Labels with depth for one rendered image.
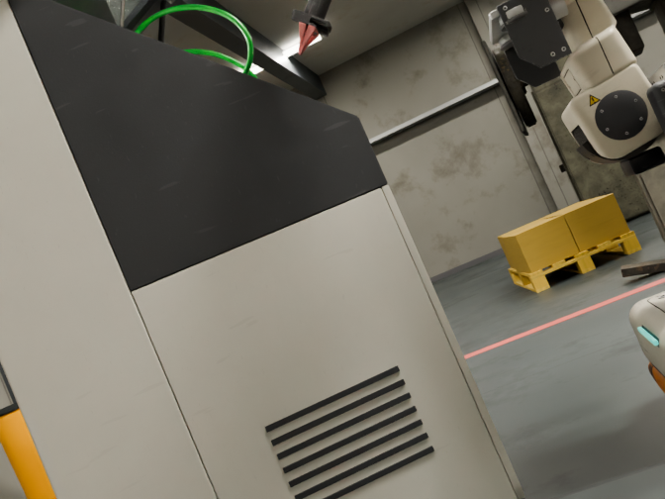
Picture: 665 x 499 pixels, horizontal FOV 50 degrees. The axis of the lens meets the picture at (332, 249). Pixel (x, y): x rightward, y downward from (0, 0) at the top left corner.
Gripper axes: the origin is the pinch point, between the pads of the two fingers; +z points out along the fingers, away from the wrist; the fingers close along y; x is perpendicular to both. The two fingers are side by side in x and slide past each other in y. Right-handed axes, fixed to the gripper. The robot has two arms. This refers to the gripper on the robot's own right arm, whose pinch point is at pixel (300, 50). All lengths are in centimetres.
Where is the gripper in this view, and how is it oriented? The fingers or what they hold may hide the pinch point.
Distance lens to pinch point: 195.6
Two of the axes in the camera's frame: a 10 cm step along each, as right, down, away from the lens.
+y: -9.2, -3.6, 1.1
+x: -1.2, 0.1, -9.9
